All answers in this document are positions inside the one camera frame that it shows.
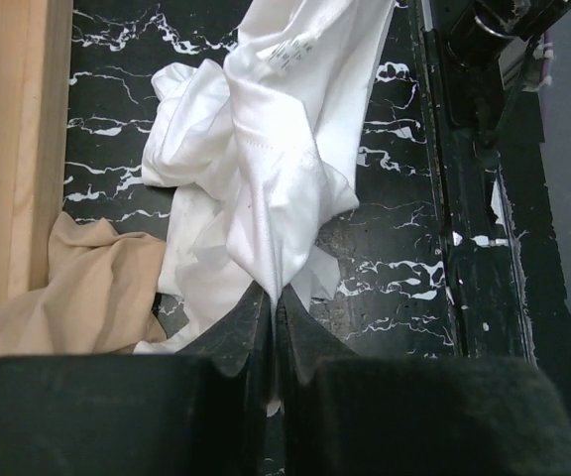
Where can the white t shirt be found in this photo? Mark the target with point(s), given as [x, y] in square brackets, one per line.
[261, 151]

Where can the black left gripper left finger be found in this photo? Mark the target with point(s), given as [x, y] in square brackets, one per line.
[199, 411]

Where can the wooden clothes rack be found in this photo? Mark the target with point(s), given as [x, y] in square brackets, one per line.
[35, 43]

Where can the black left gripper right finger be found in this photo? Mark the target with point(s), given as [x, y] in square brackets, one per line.
[345, 414]

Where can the beige t shirt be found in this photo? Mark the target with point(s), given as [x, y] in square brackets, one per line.
[99, 298]

